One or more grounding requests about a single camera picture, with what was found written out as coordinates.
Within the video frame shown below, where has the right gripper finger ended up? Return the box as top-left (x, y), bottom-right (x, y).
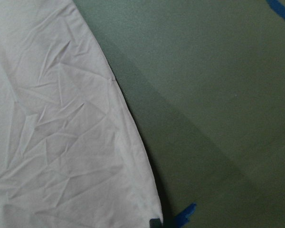
top-left (149, 218), bottom-right (161, 228)

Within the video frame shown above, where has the pink Snoopy t-shirt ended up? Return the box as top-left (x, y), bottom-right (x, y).
top-left (0, 0), bottom-right (163, 228)

